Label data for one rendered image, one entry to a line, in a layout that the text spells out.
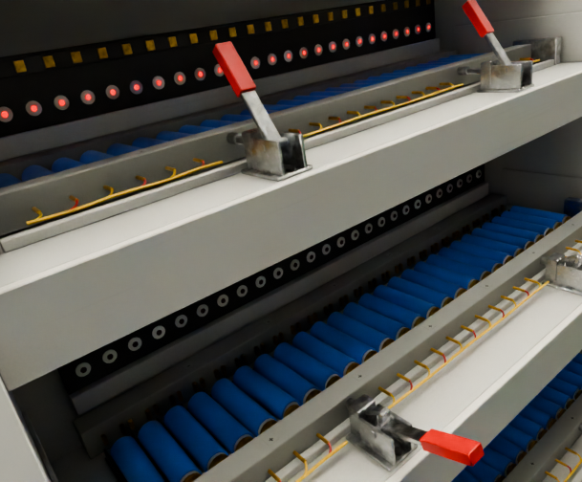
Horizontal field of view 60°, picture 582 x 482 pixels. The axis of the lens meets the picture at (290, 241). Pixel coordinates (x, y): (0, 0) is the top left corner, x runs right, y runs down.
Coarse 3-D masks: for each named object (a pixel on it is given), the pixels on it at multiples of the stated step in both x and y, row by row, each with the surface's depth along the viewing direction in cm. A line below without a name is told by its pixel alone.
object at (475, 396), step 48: (480, 192) 64; (528, 192) 64; (576, 192) 60; (384, 240) 55; (288, 288) 47; (192, 336) 42; (528, 336) 42; (576, 336) 44; (96, 384) 38; (432, 384) 38; (480, 384) 37; (528, 384) 40; (480, 432) 36; (96, 480) 34; (288, 480) 32; (336, 480) 31; (384, 480) 31; (432, 480) 33
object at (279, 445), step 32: (576, 224) 54; (480, 288) 45; (512, 288) 47; (448, 320) 41; (384, 352) 39; (416, 352) 39; (352, 384) 36; (384, 384) 37; (288, 416) 34; (320, 416) 33; (256, 448) 32; (288, 448) 32; (224, 480) 30; (256, 480) 31
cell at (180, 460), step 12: (144, 432) 35; (156, 432) 35; (144, 444) 35; (156, 444) 34; (168, 444) 34; (156, 456) 33; (168, 456) 33; (180, 456) 33; (168, 468) 32; (180, 468) 32; (192, 468) 32; (168, 480) 32; (180, 480) 31
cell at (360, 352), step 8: (312, 328) 44; (320, 328) 44; (328, 328) 43; (320, 336) 43; (328, 336) 43; (336, 336) 42; (344, 336) 42; (328, 344) 43; (336, 344) 42; (344, 344) 41; (352, 344) 41; (360, 344) 41; (344, 352) 41; (352, 352) 40; (360, 352) 40; (368, 352) 40; (360, 360) 40
